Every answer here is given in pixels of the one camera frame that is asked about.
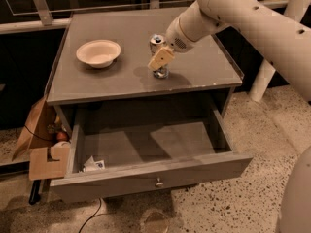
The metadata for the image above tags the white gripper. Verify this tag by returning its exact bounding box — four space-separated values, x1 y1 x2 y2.
148 16 197 71

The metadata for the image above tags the redbull can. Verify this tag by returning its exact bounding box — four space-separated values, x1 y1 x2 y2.
148 34 169 79

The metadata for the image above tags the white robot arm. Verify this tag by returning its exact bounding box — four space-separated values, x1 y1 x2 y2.
149 0 311 233

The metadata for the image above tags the grey open top drawer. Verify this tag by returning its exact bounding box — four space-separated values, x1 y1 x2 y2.
51 106 252 202

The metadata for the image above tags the metal drawer knob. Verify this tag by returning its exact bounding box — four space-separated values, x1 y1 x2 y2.
155 178 163 188

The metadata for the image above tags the grey cabinet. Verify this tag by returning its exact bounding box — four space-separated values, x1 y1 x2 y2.
47 8 242 106

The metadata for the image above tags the white paper bowl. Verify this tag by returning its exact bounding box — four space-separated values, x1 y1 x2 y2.
76 40 121 69

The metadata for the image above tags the grey metal railing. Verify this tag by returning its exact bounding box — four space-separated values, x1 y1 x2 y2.
0 0 293 36

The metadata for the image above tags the crumpled white packet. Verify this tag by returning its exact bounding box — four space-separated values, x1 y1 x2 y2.
83 156 105 172

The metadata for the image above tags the brown cardboard box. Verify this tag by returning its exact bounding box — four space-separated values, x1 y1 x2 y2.
12 97 70 181

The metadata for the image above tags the black cable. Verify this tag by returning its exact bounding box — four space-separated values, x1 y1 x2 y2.
78 197 103 233

